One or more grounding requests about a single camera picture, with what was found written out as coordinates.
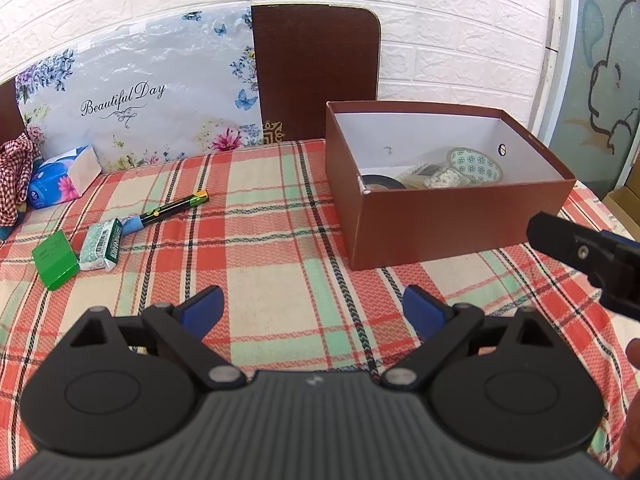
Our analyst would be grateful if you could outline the floral plastic pillow bag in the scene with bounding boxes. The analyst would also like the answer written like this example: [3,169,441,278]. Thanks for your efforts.
[14,4,264,171]

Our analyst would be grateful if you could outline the blue black marker pen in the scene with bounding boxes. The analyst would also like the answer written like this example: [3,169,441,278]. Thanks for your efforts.
[122,190,209,236]

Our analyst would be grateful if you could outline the green white gum pack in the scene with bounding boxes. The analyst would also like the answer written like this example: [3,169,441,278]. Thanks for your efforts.
[78,219,122,272]

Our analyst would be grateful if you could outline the cardboard box on floor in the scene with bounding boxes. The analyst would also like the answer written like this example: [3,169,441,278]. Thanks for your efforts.
[603,158,640,242]

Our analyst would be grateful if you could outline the plaid red green bedsheet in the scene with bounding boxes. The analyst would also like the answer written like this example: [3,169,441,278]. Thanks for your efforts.
[1,141,639,474]

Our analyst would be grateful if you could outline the cotton swab pack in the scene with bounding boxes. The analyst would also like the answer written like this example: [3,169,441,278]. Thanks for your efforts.
[397,162,465,188]

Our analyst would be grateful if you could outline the person's right hand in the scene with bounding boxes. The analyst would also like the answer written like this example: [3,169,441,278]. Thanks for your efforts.
[612,336,640,478]

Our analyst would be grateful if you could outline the cartoon painted door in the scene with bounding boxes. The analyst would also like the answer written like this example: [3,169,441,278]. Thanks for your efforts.
[550,0,639,198]

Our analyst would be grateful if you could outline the green small box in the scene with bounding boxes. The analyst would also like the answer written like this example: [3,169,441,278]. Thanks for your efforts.
[32,231,79,292]

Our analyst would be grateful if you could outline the black tape roll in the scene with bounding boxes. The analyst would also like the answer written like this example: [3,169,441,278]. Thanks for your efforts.
[361,174,406,193]

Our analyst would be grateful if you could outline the clear patterned tape roll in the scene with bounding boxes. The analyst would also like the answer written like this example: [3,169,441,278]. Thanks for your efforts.
[446,148,503,185]

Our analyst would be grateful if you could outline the red checkered cloth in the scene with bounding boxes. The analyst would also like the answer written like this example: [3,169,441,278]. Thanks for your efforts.
[0,131,42,228]

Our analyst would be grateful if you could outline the dark brown wooden headboard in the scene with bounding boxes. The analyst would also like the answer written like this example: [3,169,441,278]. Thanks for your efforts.
[252,3,381,144]

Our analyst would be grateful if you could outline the blue tissue pack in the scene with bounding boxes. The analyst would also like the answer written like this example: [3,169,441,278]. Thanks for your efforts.
[27,145,102,209]

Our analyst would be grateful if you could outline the brown cardboard storage box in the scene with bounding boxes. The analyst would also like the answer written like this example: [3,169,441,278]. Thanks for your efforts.
[326,101,576,270]

